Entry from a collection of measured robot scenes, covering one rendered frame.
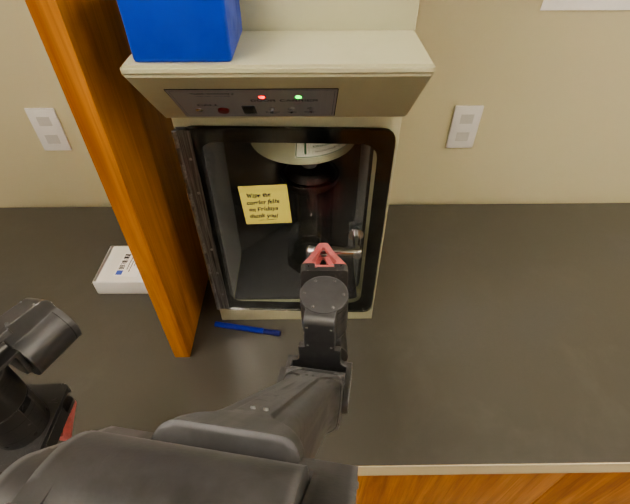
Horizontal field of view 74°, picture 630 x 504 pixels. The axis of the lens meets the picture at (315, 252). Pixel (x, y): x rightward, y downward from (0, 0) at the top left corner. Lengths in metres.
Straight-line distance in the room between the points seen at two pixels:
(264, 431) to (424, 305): 0.80
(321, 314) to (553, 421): 0.55
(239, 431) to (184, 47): 0.38
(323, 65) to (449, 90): 0.68
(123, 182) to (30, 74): 0.66
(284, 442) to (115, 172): 0.47
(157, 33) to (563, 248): 1.04
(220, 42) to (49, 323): 0.35
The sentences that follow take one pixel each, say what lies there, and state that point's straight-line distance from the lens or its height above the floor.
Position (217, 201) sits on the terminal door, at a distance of 0.69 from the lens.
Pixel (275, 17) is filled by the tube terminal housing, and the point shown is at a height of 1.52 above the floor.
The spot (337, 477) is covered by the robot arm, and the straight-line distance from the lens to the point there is 0.17.
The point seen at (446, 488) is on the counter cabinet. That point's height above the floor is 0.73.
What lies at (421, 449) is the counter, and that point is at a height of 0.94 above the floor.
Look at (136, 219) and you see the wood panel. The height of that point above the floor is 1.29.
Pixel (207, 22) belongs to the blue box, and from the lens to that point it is 0.47.
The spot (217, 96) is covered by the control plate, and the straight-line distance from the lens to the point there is 0.52.
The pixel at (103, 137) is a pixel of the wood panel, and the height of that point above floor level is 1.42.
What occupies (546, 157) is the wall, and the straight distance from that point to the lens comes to 1.31.
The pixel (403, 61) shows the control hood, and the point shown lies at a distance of 0.48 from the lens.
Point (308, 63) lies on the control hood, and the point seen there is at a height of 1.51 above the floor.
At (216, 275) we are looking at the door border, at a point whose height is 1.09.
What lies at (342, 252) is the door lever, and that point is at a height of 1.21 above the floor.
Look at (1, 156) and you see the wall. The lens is 1.40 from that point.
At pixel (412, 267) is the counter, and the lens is 1.04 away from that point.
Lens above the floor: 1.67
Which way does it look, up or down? 44 degrees down
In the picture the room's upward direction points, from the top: straight up
